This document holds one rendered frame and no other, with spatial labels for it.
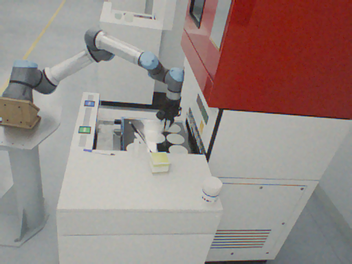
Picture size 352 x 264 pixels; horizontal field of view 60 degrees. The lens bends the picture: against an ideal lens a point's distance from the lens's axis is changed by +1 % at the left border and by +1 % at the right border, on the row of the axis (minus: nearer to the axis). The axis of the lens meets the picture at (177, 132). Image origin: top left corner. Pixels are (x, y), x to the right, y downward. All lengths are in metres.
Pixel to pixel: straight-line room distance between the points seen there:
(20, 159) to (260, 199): 1.38
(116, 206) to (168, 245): 0.32
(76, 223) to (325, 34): 1.20
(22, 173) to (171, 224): 1.07
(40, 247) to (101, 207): 1.16
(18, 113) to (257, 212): 1.43
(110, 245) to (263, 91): 0.90
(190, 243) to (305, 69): 0.88
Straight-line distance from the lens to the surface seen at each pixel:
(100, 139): 1.63
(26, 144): 1.72
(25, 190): 2.12
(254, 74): 1.33
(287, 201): 1.93
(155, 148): 1.57
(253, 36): 1.27
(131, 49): 1.54
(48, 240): 2.32
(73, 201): 1.20
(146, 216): 1.21
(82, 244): 1.33
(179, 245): 1.37
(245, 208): 1.85
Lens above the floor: 1.84
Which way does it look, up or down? 33 degrees down
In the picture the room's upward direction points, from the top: 12 degrees clockwise
